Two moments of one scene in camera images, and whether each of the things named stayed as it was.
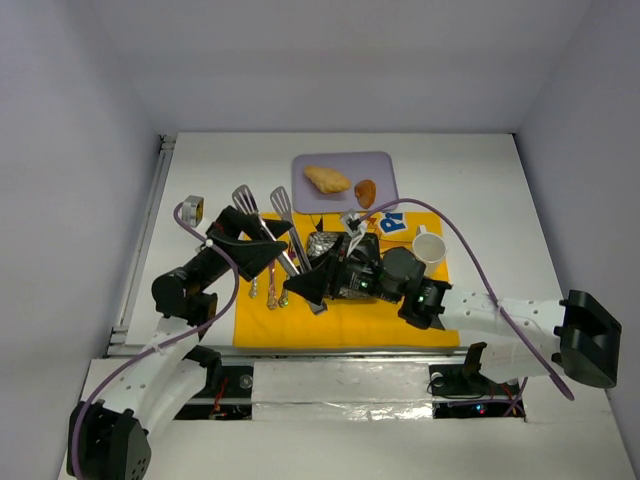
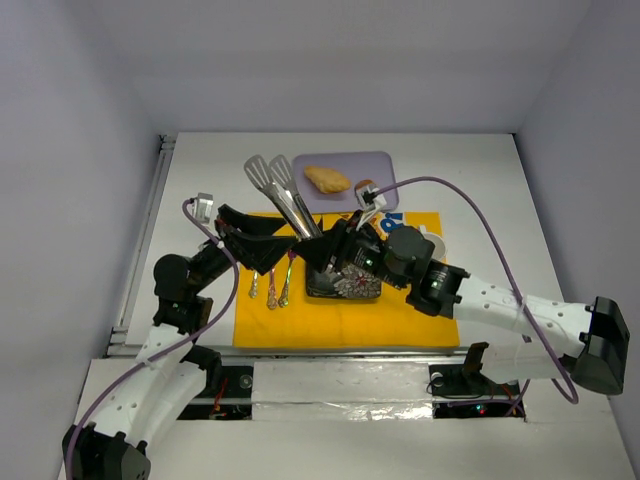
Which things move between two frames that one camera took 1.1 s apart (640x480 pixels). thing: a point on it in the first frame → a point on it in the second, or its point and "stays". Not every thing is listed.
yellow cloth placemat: x=269 y=313 stays
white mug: x=430 y=248 stays
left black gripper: x=230 y=239 stays
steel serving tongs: x=244 y=199 → x=277 y=177
